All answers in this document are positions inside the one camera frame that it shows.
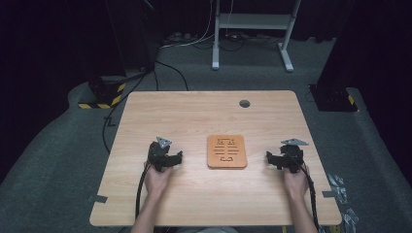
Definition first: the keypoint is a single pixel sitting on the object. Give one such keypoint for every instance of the crumpled clear plastic wrap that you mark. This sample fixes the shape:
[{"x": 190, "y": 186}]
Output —
[
  {"x": 351, "y": 216},
  {"x": 337, "y": 187}
]

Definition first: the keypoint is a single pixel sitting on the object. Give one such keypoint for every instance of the grey tape piece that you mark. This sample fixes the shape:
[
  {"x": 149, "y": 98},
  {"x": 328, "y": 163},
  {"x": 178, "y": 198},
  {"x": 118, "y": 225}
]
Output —
[
  {"x": 329, "y": 193},
  {"x": 97, "y": 198}
]

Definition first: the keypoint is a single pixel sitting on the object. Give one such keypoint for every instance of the person's left hand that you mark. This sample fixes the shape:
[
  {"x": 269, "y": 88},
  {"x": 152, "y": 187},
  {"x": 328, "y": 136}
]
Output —
[{"x": 156, "y": 181}]

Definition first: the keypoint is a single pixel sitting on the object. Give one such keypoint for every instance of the black stand with striped base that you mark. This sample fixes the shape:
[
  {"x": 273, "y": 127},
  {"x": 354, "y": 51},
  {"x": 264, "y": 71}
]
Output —
[{"x": 110, "y": 90}]

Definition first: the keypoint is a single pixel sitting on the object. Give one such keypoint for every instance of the white metal stand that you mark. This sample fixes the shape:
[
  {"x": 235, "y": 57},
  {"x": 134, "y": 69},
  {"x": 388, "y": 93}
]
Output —
[{"x": 252, "y": 21}]

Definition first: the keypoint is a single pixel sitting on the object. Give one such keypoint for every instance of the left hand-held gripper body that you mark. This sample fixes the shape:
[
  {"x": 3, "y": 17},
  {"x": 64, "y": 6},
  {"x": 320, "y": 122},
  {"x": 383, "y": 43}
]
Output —
[{"x": 158, "y": 155}]

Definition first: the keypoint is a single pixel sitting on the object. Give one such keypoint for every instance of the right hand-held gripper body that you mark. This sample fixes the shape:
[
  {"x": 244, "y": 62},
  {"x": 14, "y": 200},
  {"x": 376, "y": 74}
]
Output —
[{"x": 293, "y": 157}]

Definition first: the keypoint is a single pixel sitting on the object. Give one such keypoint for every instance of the black stand with square base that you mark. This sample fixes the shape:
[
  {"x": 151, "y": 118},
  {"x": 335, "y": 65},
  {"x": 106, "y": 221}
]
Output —
[{"x": 333, "y": 97}]

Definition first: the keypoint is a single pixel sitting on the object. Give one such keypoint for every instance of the dark power strip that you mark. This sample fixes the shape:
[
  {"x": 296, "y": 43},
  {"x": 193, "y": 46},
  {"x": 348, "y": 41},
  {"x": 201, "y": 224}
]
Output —
[{"x": 178, "y": 37}]

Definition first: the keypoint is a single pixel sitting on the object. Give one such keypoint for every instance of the person's grey clothing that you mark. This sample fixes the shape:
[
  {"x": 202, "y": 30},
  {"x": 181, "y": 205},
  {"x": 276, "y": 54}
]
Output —
[{"x": 207, "y": 230}]

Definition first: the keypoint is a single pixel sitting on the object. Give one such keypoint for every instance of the orange wooden coaster with cutouts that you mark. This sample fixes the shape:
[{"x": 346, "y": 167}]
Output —
[{"x": 226, "y": 151}]

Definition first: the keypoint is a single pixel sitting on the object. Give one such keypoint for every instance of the grey round table grommet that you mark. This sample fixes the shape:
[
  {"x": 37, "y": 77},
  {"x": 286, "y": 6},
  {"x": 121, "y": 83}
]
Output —
[{"x": 244, "y": 103}]

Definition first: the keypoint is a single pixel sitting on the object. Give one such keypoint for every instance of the person's right hand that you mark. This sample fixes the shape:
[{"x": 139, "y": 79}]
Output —
[{"x": 295, "y": 184}]

